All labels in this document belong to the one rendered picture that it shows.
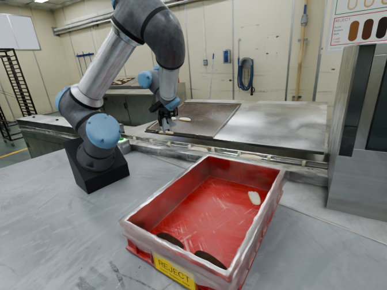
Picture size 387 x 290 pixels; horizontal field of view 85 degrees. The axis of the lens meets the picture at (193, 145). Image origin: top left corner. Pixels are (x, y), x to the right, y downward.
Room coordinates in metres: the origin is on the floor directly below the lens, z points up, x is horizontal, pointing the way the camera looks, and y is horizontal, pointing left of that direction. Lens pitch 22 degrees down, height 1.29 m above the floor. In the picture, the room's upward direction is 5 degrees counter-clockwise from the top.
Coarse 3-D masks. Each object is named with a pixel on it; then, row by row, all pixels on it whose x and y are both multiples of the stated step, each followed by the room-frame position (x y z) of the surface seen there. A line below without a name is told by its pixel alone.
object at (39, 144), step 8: (128, 128) 1.70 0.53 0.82; (24, 136) 1.95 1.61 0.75; (32, 136) 1.86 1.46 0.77; (40, 136) 1.78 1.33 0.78; (48, 136) 1.70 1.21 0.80; (56, 136) 1.63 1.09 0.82; (32, 144) 1.90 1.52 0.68; (40, 144) 1.81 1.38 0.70; (48, 144) 1.73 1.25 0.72; (56, 144) 1.66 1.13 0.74; (32, 152) 1.93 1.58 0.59; (40, 152) 1.84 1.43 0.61; (48, 152) 1.76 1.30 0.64
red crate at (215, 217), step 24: (192, 192) 0.69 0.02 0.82; (216, 192) 0.68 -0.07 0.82; (240, 192) 0.66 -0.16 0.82; (264, 192) 0.65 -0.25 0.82; (168, 216) 0.56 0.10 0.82; (192, 216) 0.55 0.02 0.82; (216, 216) 0.54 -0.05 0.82; (240, 216) 0.53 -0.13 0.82; (192, 240) 0.45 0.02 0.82; (216, 240) 0.45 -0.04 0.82; (240, 240) 0.44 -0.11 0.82; (240, 288) 0.30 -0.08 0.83
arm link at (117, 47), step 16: (112, 0) 0.72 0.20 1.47; (128, 0) 0.68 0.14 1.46; (144, 0) 0.67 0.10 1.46; (160, 0) 0.71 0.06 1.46; (112, 16) 0.71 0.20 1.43; (128, 16) 0.68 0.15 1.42; (144, 16) 0.66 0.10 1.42; (112, 32) 0.72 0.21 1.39; (128, 32) 0.69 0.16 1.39; (112, 48) 0.71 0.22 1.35; (128, 48) 0.73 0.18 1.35; (96, 64) 0.73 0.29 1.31; (112, 64) 0.73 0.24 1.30; (96, 80) 0.73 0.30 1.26; (112, 80) 0.77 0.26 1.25; (64, 96) 0.77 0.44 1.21; (80, 96) 0.74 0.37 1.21; (96, 96) 0.76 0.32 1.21; (64, 112) 0.75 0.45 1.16; (80, 112) 0.74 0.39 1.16
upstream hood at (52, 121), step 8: (16, 120) 1.97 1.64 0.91; (24, 120) 1.88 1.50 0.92; (32, 120) 1.84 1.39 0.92; (40, 120) 1.81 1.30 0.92; (48, 120) 1.79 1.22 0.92; (56, 120) 1.75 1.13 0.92; (64, 120) 1.73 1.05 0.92; (48, 128) 1.68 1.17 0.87; (56, 128) 1.62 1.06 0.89; (64, 128) 1.55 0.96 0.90; (72, 128) 1.50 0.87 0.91; (120, 128) 1.44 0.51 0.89
